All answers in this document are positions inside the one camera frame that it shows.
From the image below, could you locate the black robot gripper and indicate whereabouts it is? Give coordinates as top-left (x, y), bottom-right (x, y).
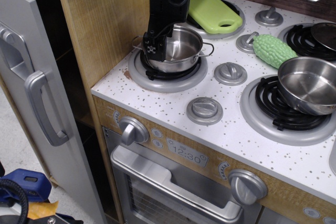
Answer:
top-left (142, 0), bottom-right (190, 61)

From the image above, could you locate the small steel pot with handles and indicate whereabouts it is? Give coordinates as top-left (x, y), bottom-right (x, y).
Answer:
top-left (145, 25), bottom-right (214, 73)

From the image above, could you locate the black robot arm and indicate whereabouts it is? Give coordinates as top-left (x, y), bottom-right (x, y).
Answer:
top-left (142, 0), bottom-right (190, 62)

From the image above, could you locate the steel frying pan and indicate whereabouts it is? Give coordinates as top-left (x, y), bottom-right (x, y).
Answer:
top-left (278, 57), bottom-right (335, 115)

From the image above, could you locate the green plastic cutting board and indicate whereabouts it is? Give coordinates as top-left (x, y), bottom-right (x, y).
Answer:
top-left (188, 0), bottom-right (243, 34)

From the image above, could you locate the grey stovetop knob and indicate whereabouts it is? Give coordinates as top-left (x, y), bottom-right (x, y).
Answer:
top-left (236, 32), bottom-right (259, 54)
top-left (186, 97), bottom-right (223, 125)
top-left (214, 62), bottom-right (247, 86)
top-left (255, 7), bottom-right (284, 27)

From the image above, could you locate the grey stovetop knob front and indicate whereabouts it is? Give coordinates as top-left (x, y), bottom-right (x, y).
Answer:
top-left (186, 97), bottom-right (223, 125)

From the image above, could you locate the left grey oven knob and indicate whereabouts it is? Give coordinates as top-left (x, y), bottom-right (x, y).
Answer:
top-left (119, 116), bottom-right (150, 146)

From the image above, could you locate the grey oven knob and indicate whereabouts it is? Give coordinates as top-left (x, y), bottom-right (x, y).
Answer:
top-left (119, 116), bottom-right (150, 146)
top-left (228, 169), bottom-right (268, 206)

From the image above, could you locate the green bumpy toy gourd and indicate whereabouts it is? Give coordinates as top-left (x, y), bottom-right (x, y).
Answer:
top-left (253, 34), bottom-right (297, 69)

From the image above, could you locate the grey stovetop knob back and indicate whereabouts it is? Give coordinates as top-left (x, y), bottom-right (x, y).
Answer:
top-left (255, 7), bottom-right (284, 27)

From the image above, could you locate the grey fridge door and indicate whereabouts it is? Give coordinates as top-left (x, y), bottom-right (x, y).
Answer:
top-left (1, 0), bottom-right (107, 223)

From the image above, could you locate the back right black burner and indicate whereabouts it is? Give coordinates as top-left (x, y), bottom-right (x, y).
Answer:
top-left (286, 25), bottom-right (335, 61)

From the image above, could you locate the front right black burner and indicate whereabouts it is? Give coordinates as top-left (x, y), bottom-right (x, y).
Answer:
top-left (255, 76), bottom-right (327, 131)

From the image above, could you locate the right grey oven knob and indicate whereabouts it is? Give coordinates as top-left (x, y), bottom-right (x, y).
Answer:
top-left (228, 169), bottom-right (268, 206)

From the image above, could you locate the dark steel pot lid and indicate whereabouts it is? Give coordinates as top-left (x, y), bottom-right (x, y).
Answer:
top-left (311, 23), bottom-right (336, 51)

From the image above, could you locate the blue device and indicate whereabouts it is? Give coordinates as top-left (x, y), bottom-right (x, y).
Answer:
top-left (1, 168), bottom-right (51, 202)

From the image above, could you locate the yellow cloth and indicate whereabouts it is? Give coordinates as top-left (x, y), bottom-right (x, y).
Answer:
top-left (27, 201), bottom-right (59, 220)

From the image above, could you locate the grey fridge door handle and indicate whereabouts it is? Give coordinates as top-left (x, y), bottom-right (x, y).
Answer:
top-left (24, 70), bottom-right (69, 147)

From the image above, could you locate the grey oven door handle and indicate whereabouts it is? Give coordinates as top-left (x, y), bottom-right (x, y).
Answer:
top-left (111, 146), bottom-right (243, 223)

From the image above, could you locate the black braided cable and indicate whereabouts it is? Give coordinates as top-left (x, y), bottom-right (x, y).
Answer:
top-left (0, 178), bottom-right (28, 224)

